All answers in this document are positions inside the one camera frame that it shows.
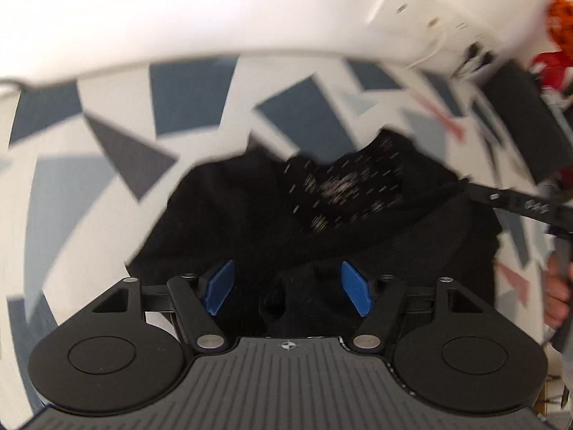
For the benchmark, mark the white wall socket panel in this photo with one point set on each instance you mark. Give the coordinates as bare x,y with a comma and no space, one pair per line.
416,13

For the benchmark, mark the black garment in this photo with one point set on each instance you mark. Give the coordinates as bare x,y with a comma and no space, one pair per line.
250,215

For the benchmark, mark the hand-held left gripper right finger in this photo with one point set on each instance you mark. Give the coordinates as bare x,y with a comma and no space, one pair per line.
357,290

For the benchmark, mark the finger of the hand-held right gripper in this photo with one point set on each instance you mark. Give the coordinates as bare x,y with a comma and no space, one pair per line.
515,200

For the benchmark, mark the geometric patterned bed sheet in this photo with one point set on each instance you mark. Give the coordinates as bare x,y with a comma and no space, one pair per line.
58,188

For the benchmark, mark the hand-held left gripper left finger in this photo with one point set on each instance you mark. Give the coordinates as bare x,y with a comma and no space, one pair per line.
220,290

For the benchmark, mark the person's right hand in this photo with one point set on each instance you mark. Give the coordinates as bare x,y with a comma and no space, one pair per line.
557,298

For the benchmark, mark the black cabinet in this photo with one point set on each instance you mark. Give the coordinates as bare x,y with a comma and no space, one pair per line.
523,112

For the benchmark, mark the red ornament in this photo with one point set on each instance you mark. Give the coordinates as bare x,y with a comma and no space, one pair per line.
555,60

